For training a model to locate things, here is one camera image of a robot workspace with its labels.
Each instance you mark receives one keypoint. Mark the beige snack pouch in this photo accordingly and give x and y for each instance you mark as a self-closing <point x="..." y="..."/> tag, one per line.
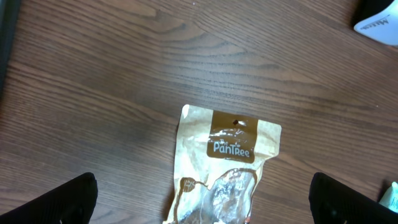
<point x="219" y="159"/>

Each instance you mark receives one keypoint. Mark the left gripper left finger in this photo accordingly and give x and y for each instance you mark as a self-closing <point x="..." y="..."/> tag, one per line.
<point x="73" y="202"/>

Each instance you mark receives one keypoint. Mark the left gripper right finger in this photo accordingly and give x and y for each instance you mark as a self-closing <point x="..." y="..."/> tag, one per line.
<point x="332" y="202"/>

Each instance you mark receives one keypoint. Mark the white barcode scanner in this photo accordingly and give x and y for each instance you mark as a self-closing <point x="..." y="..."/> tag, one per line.
<point x="377" y="19"/>

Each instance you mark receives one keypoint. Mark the teal wet wipes pack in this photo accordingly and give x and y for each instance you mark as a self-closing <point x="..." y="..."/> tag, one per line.
<point x="390" y="198"/>

